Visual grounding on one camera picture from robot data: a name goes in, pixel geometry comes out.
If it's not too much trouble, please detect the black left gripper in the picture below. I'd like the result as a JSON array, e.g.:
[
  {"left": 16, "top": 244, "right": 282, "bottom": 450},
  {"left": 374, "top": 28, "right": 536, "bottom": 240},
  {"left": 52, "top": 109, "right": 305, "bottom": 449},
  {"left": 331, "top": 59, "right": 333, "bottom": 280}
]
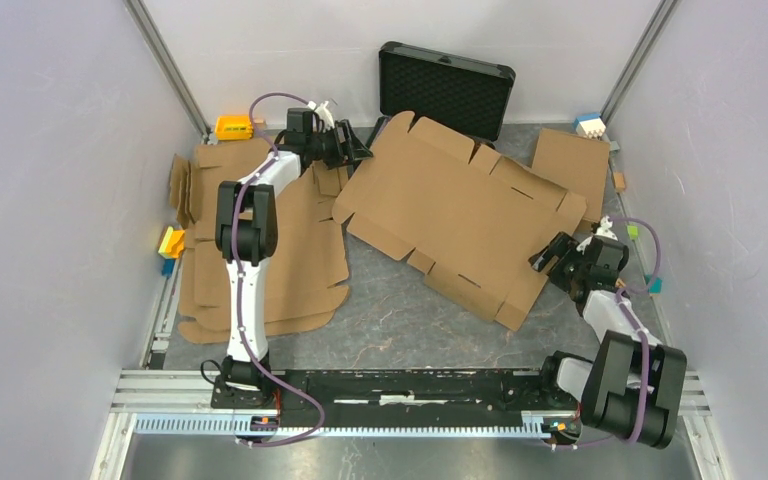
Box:
[{"left": 307, "top": 120, "right": 373, "bottom": 171}]

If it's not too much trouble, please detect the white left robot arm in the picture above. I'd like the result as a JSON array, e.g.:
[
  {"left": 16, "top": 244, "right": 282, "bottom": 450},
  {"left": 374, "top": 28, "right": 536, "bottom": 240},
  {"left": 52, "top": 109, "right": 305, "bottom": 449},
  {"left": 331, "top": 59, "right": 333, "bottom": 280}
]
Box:
[{"left": 211, "top": 107, "right": 372, "bottom": 409}]

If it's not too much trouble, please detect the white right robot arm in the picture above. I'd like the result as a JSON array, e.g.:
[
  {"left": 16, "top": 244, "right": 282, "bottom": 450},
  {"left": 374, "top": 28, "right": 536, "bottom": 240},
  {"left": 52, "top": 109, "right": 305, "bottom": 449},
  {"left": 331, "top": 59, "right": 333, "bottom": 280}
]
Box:
[{"left": 529, "top": 232, "right": 687, "bottom": 449}]

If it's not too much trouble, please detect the folded brown cardboard box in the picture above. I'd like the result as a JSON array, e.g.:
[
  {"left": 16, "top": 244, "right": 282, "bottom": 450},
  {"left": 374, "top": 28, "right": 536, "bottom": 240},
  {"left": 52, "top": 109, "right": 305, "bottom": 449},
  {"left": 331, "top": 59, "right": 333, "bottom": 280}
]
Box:
[{"left": 531, "top": 128, "right": 610, "bottom": 231}]

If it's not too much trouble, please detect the teal small cube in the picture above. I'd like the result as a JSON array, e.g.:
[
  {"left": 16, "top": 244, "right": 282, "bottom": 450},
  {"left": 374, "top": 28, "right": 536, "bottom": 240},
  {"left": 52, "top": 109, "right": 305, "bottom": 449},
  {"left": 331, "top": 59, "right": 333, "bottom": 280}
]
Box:
[{"left": 644, "top": 274, "right": 663, "bottom": 295}]

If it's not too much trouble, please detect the small wooden cube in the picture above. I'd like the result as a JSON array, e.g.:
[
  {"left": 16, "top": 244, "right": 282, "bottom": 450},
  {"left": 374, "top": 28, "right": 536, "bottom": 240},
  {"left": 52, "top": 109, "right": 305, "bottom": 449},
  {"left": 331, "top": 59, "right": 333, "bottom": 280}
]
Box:
[{"left": 612, "top": 172, "right": 627, "bottom": 194}]

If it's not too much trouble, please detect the black poker chip case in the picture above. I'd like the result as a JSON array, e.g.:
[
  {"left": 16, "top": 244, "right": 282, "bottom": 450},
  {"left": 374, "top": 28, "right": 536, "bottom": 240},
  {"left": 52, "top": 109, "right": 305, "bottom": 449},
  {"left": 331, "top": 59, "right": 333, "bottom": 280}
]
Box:
[{"left": 366, "top": 41, "right": 516, "bottom": 146}]

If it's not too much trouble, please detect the blue white toy block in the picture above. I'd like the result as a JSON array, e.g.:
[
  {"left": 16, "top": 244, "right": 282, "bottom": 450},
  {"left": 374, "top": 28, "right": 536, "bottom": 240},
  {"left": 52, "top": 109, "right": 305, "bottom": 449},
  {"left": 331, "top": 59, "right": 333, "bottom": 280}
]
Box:
[{"left": 573, "top": 113, "right": 607, "bottom": 140}]

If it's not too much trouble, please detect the stack of flat cardboard sheets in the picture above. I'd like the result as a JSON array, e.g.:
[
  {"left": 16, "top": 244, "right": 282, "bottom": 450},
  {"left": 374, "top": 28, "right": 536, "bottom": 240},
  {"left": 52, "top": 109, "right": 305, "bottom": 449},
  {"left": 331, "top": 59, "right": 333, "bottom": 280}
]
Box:
[{"left": 169, "top": 132, "right": 352, "bottom": 346}]

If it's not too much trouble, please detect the yellow orange toy block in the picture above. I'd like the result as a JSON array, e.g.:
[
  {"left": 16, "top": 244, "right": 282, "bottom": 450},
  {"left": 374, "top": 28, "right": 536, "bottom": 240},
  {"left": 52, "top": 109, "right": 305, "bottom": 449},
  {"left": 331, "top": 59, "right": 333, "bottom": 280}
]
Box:
[{"left": 157, "top": 226, "right": 186, "bottom": 259}]

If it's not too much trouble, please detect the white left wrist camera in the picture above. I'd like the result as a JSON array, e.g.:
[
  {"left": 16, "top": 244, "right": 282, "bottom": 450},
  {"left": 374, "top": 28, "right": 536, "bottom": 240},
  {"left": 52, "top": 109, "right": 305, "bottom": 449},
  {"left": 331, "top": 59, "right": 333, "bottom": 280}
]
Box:
[{"left": 307, "top": 99, "right": 337, "bottom": 132}]

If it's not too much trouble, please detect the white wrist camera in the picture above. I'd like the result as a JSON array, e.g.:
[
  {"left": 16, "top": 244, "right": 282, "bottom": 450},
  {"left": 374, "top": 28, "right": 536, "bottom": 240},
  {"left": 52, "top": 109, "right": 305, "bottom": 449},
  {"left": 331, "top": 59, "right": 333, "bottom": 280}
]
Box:
[
  {"left": 307, "top": 99, "right": 337, "bottom": 132},
  {"left": 576, "top": 215, "right": 618, "bottom": 253}
]

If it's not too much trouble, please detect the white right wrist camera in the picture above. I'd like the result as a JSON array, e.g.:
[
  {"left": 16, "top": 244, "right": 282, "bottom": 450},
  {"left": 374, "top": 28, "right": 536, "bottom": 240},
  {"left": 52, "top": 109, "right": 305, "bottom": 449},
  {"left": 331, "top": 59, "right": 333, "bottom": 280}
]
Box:
[{"left": 576, "top": 215, "right": 618, "bottom": 253}]

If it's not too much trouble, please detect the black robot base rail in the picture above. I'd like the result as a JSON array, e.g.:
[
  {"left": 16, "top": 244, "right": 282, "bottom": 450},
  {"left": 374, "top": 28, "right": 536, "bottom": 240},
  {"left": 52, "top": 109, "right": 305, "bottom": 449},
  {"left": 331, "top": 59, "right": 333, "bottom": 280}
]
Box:
[{"left": 210, "top": 356, "right": 579, "bottom": 433}]

